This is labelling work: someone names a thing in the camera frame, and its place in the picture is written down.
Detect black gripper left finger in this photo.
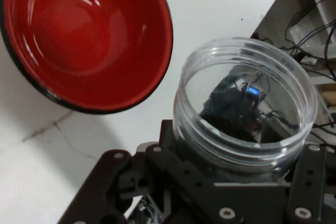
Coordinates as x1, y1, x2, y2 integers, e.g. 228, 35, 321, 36
56, 119, 218, 224

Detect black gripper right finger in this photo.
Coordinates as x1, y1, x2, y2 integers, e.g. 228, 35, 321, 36
283, 144, 336, 224

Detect clear jar with black seeds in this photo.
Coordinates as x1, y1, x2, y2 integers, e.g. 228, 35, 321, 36
172, 36, 319, 184

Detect device with blue display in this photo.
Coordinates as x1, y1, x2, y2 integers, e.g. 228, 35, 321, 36
246, 84, 262, 99

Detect red bowl black rim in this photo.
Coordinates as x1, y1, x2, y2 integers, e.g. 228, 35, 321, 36
0, 0, 174, 116

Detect dark loose cable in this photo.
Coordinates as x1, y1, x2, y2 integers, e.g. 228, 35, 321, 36
285, 0, 336, 51

